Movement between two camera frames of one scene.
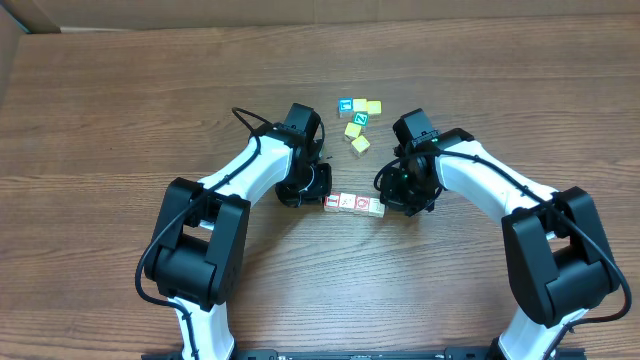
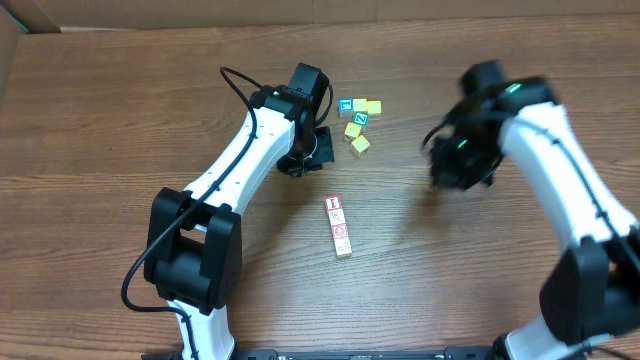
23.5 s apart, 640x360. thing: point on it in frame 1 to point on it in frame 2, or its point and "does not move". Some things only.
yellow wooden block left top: (359, 104) does not move
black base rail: (458, 352) does not move
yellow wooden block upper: (352, 130) does not move
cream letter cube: (347, 200) to (336, 216)
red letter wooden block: (332, 202) does not move
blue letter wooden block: (345, 107) does not move
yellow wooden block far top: (374, 107) does not move
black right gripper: (392, 198) to (447, 175)
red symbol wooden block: (361, 203) to (340, 231)
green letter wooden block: (360, 118) does not move
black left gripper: (321, 186) to (323, 152)
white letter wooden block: (376, 208) to (343, 247)
